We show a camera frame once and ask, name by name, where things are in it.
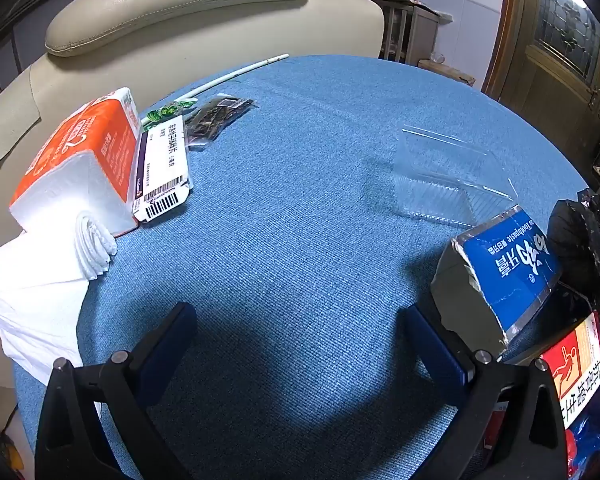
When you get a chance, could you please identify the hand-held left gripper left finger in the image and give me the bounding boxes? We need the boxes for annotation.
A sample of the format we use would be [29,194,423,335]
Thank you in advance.
[34,302,198,480]

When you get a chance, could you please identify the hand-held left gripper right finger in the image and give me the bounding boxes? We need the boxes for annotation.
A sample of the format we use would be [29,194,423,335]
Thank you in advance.
[404,304,568,480]

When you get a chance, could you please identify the blue toothpaste box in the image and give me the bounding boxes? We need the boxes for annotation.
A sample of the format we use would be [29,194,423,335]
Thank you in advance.
[430,205,563,358]

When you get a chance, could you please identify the black plastic bag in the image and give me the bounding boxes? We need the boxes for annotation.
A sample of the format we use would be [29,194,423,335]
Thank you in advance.
[547,189,600,331]

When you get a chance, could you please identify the red label box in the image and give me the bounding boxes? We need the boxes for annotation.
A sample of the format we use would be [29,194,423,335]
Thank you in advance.
[540,310,600,431]

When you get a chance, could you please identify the clear plastic container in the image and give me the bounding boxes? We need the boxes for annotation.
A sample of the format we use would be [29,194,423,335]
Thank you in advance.
[392,124,521,226]

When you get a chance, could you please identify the white medicine box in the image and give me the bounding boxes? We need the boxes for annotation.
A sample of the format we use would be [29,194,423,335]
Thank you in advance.
[131,115,192,223]

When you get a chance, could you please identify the blue plastic packet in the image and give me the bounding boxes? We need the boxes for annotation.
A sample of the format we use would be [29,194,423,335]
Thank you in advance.
[565,375,600,480]

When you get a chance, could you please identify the blue tablecloth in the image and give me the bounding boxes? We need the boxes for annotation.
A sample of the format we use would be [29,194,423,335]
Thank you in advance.
[12,55,593,480]

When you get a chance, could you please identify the orange tissue pack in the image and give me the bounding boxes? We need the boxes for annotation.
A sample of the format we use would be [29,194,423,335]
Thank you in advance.
[9,87,142,237]

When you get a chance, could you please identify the dark snack packet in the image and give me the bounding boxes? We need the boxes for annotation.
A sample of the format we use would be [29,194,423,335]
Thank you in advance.
[185,94,259,152]

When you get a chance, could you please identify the green candy wrapper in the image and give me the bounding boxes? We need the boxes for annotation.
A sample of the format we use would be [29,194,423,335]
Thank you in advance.
[141,100,197,125]

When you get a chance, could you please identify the white plastic tube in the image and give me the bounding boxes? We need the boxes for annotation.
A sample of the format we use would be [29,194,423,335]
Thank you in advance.
[172,53,290,103]

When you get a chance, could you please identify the grey slatted cabinet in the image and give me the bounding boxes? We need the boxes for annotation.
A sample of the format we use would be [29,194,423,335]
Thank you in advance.
[380,0,453,66]

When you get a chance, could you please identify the beige leather armchair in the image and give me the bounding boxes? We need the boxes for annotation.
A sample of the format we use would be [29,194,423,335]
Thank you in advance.
[0,0,385,433]

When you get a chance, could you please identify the wooden door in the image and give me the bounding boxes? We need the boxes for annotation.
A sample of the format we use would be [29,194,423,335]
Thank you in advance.
[482,0,600,126]

